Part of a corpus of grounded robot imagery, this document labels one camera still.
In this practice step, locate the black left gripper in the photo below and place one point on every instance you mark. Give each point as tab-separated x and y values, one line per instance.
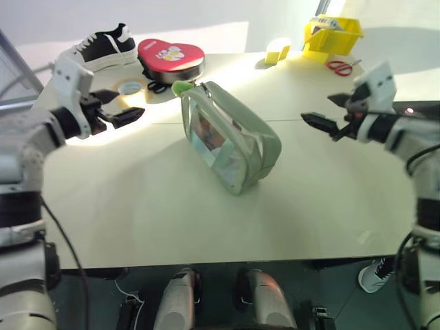
92	113

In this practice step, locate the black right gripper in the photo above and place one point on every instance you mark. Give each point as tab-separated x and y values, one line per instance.
357	103

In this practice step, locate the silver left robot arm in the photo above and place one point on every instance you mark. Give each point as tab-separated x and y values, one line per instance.
20	137

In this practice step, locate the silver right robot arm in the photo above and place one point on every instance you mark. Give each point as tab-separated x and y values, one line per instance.
426	185

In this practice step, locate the yellow plastic basket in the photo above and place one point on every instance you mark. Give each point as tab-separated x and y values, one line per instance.
335	38

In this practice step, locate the light green transparent pouch bag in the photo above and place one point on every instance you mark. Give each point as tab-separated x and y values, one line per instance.
237	137

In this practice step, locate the clear tape roll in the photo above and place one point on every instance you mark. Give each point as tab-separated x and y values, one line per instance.
118	84

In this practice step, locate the red scissors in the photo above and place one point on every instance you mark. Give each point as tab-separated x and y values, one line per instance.
340	67

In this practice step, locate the black and white sneaker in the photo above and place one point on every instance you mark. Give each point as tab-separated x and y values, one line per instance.
103	48

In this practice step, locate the green zipper pull tag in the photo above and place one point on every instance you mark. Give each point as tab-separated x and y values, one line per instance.
180	88

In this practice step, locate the red heart-shaped tin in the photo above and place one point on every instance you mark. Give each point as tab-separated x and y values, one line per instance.
170	56

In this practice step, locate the small yellow box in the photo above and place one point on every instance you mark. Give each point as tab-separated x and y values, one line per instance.
275	55

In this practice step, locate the cards in bin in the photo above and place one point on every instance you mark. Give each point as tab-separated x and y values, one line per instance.
326	23

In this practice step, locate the white sneaker with stripes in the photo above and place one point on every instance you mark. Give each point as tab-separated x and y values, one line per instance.
373	275

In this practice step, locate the silver right robot leg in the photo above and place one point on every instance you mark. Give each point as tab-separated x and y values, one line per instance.
268	299

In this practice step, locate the silver robot leg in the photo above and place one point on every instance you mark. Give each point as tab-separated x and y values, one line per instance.
175	302
268	299

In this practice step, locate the silver left robot leg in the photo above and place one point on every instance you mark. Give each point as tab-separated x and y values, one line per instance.
175	302

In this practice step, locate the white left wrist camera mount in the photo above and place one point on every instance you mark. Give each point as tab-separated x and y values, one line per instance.
70	80

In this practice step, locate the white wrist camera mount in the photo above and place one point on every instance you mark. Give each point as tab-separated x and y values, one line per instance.
379	86
70	80

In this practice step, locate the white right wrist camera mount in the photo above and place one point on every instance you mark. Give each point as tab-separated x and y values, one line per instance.
379	86

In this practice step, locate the grey metal frame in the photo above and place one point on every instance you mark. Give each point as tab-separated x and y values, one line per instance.
19	65

